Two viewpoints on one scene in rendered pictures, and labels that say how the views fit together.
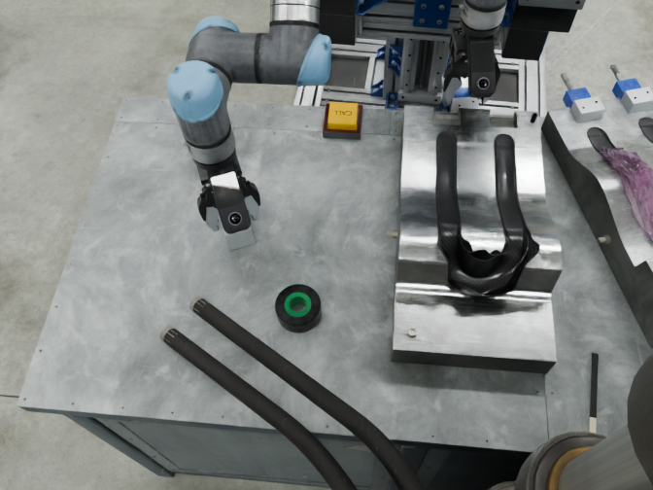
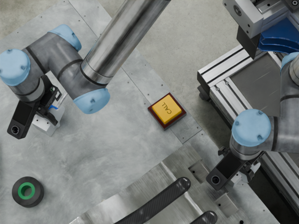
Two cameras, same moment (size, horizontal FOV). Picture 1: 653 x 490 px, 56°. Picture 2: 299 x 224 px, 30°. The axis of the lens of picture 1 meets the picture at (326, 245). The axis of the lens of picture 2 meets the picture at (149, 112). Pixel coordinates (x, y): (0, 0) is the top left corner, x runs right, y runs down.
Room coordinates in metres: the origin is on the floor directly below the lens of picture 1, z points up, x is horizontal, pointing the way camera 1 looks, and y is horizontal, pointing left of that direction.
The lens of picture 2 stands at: (0.54, -0.46, 2.30)
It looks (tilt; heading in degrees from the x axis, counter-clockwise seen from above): 70 degrees down; 56
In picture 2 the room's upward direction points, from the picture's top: 12 degrees counter-clockwise
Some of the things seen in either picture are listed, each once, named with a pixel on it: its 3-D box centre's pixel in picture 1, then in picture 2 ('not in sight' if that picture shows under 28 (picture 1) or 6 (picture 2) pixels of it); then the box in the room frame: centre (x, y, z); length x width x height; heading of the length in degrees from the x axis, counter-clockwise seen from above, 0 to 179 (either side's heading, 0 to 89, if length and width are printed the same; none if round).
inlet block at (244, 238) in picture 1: (232, 212); (54, 110); (0.66, 0.18, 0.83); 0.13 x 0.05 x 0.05; 14
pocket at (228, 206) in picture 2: (500, 124); (227, 206); (0.79, -0.36, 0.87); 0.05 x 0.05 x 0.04; 81
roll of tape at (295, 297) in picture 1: (298, 308); (28, 192); (0.45, 0.06, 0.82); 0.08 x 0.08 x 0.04
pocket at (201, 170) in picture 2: (445, 122); (200, 172); (0.81, -0.25, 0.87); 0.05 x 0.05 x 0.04; 81
